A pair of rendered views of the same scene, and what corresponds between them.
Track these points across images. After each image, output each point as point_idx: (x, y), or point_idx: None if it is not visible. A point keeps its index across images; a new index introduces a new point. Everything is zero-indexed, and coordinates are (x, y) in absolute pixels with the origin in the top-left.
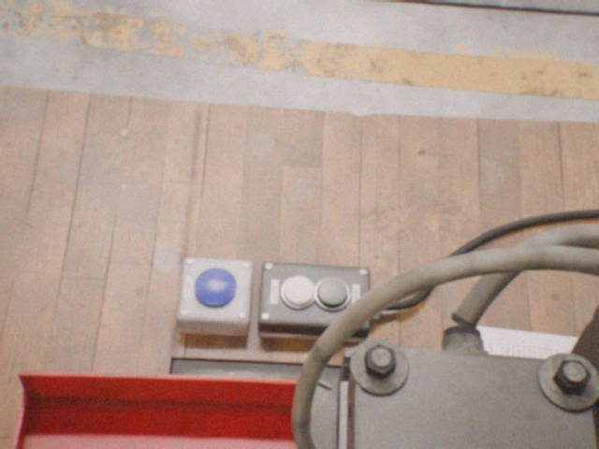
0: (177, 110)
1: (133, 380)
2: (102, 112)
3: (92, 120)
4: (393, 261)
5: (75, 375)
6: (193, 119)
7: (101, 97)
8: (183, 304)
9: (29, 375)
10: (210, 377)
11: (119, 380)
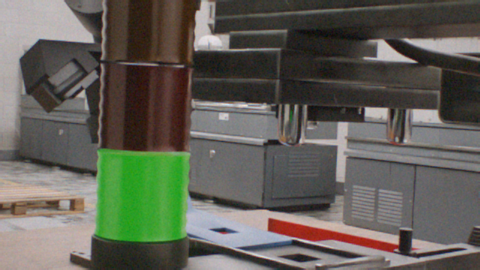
0: None
1: (324, 232)
2: (430, 245)
3: (421, 244)
4: None
5: (295, 223)
6: None
7: (436, 244)
8: None
9: (273, 218)
10: (370, 238)
11: (316, 232)
